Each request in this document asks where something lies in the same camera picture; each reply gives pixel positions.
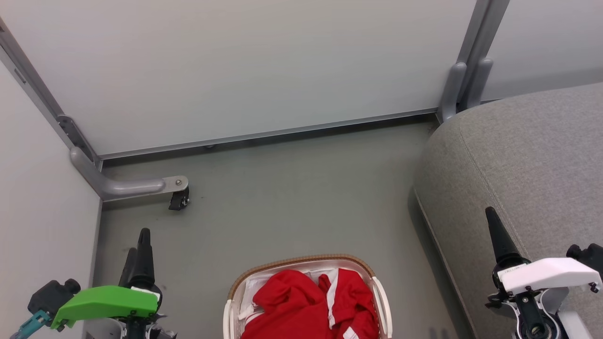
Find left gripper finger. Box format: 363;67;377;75
118;248;138;287
131;228;156;289

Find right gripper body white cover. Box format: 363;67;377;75
485;257;603;339

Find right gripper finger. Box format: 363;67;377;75
485;207;531;272

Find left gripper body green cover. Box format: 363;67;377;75
51;278;178;339

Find red and white garment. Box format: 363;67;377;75
241;268;380;339

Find grey fabric sofa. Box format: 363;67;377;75
414;82;603;339

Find black caster wheel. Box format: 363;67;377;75
169;187;190;211

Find grey partition support leg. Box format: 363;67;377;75
70;147;189;201

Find white laundry basket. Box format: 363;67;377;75
223;254;393;339

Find aluminium partition bottom rail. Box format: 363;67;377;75
98;108;440;161

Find grey partition post with feet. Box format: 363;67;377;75
438;0;512;123

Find grey partition corner post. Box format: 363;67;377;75
0;19;102;166

